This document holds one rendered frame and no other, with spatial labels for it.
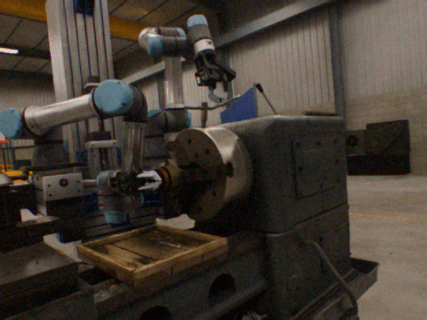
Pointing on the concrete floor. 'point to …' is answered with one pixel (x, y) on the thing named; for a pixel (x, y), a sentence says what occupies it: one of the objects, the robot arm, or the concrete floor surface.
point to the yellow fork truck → (17, 162)
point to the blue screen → (242, 107)
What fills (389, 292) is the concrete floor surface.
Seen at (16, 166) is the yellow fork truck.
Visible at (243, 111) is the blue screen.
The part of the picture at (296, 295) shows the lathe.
